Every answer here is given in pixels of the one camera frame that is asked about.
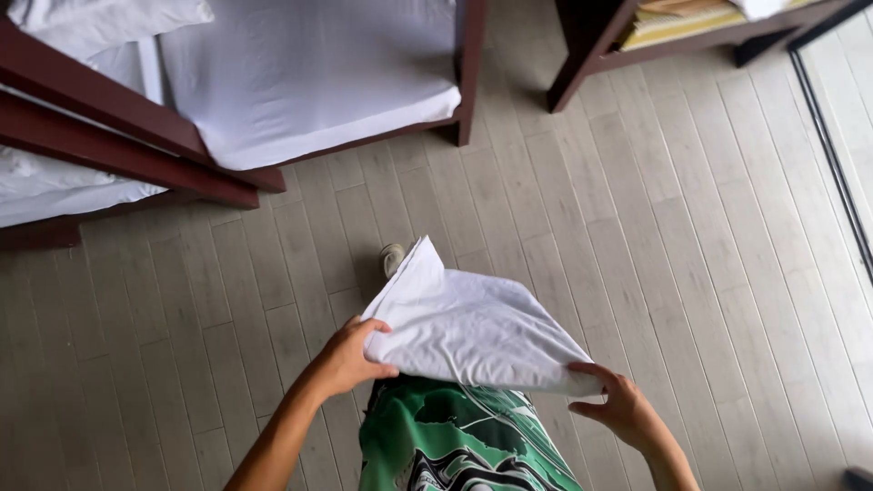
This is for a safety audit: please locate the person's left hand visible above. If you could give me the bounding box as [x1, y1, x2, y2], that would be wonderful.
[315, 315, 401, 401]

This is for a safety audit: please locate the person's right hand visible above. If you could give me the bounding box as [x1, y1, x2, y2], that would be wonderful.
[567, 361, 662, 456]

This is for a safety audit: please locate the white cloth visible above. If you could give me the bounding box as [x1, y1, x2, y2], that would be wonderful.
[361, 235, 605, 398]

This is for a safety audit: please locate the beige shoe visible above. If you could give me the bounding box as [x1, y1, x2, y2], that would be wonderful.
[380, 243, 407, 280]

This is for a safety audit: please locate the green patterned skirt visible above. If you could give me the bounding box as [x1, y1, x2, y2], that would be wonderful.
[358, 374, 584, 491]

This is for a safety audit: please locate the white mattress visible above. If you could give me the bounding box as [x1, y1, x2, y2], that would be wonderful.
[89, 0, 462, 171]

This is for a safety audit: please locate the white crumpled bed sheet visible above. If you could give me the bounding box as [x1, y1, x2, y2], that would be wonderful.
[0, 145, 169, 229]

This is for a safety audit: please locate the dark brown wooden shelf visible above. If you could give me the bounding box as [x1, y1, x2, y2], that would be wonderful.
[547, 0, 862, 114]

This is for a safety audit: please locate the stack of yellow folded linens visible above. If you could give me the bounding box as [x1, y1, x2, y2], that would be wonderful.
[619, 0, 819, 53]

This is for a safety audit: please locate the white pillow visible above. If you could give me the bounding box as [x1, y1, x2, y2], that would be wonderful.
[7, 0, 216, 62]

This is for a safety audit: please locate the dark red wooden bed frame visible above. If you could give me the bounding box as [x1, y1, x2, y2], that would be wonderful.
[0, 0, 488, 251]

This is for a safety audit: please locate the black sliding door frame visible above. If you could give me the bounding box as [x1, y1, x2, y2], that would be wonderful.
[788, 0, 873, 287]

